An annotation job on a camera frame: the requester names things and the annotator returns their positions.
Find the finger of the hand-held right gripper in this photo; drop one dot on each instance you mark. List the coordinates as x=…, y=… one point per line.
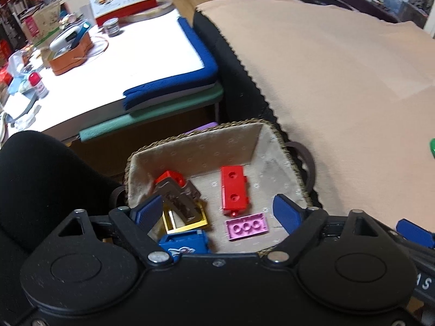
x=414, y=231

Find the grey plastic tray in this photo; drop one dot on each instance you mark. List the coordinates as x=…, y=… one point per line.
x=27, y=105

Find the grey toy piece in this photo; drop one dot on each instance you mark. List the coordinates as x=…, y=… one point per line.
x=188, y=190

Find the blue toy brick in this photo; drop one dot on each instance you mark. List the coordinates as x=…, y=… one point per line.
x=190, y=241

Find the orange leather box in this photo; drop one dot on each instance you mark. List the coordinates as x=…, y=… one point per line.
x=68, y=64

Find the purple object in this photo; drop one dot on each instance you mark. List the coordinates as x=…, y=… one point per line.
x=207, y=126

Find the light blue cloth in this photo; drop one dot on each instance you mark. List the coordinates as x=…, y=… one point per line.
x=17, y=85

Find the red toy brick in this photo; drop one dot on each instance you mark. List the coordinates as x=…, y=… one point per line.
x=232, y=190

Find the orange-red toy piece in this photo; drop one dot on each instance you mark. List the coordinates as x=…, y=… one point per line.
x=168, y=176

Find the blue pen-like tool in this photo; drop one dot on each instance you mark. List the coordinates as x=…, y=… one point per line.
x=81, y=32

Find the green object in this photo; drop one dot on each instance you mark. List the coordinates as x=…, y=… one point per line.
x=432, y=147

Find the cardboard box with red label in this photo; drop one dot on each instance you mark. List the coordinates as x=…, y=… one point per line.
x=44, y=20

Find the beige cloth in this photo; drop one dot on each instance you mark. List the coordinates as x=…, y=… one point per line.
x=340, y=91

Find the white handheld device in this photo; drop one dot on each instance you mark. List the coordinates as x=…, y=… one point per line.
x=63, y=39

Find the small jar with grey lid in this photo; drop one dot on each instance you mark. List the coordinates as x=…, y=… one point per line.
x=111, y=28

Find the blue cushion pad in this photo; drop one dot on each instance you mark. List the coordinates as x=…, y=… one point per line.
x=204, y=71

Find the round wooden board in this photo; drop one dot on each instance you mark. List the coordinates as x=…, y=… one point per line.
x=153, y=13

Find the white bottle with red cap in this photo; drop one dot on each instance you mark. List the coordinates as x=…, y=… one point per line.
x=38, y=86

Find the woven basket with floral lining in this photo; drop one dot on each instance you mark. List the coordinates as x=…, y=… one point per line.
x=210, y=149

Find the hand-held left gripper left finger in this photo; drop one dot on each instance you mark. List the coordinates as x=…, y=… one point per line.
x=149, y=210

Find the pink toy brick plate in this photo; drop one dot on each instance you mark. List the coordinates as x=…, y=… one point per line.
x=246, y=227

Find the yellow toy frame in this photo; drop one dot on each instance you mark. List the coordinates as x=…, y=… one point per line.
x=190, y=227

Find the white table board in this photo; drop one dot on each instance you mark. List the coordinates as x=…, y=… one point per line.
x=136, y=57

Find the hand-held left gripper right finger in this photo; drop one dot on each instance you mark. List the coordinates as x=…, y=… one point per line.
x=287, y=212

